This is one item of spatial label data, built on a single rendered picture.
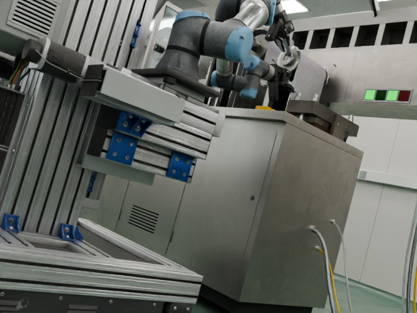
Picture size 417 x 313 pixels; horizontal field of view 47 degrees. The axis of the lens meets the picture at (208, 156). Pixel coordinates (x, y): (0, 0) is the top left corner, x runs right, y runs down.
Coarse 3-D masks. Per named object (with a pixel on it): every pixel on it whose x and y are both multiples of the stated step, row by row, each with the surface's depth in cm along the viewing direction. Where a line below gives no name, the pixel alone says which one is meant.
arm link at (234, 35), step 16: (240, 0) 187; (256, 0) 182; (272, 0) 185; (240, 16) 167; (256, 16) 174; (272, 16) 185; (208, 32) 153; (224, 32) 152; (240, 32) 151; (208, 48) 154; (224, 48) 152; (240, 48) 152
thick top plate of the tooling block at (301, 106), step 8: (288, 104) 232; (296, 104) 228; (304, 104) 224; (312, 104) 221; (320, 104) 223; (296, 112) 228; (304, 112) 223; (312, 112) 220; (320, 112) 224; (328, 112) 228; (328, 120) 229; (352, 128) 243; (352, 136) 246
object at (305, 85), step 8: (296, 72) 239; (296, 80) 240; (304, 80) 244; (312, 80) 248; (296, 88) 241; (304, 88) 245; (312, 88) 249; (320, 88) 253; (304, 96) 246; (312, 96) 250
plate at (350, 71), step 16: (368, 48) 250; (384, 48) 243; (400, 48) 237; (416, 48) 231; (320, 64) 271; (336, 64) 263; (352, 64) 255; (368, 64) 248; (384, 64) 241; (400, 64) 235; (416, 64) 229; (336, 80) 260; (352, 80) 252; (368, 80) 246; (384, 80) 239; (400, 80) 232; (416, 80) 226; (320, 96) 265; (336, 96) 257; (352, 96) 250; (416, 96) 224; (336, 112) 279; (352, 112) 268; (368, 112) 259; (384, 112) 250; (400, 112) 242; (416, 112) 234
